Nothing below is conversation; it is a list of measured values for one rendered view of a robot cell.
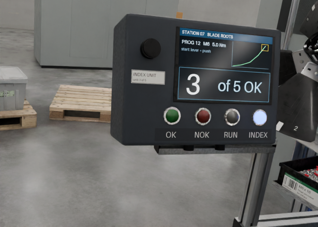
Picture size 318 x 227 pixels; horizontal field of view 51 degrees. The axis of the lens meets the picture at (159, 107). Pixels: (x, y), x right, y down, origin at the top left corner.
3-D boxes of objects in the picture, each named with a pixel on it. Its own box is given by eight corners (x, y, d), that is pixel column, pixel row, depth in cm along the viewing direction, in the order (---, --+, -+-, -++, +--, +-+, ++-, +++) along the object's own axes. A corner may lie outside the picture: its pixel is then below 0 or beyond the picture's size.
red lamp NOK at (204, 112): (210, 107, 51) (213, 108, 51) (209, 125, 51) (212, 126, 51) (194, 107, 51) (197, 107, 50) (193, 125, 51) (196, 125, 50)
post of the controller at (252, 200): (249, 217, 72) (269, 132, 66) (257, 226, 69) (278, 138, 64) (237, 218, 71) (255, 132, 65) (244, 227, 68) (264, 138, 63)
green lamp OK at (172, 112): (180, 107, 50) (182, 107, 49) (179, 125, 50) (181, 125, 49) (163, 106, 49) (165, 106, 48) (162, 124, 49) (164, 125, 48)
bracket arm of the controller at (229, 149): (266, 146, 67) (269, 133, 66) (275, 152, 65) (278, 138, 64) (153, 147, 60) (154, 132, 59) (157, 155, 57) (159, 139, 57)
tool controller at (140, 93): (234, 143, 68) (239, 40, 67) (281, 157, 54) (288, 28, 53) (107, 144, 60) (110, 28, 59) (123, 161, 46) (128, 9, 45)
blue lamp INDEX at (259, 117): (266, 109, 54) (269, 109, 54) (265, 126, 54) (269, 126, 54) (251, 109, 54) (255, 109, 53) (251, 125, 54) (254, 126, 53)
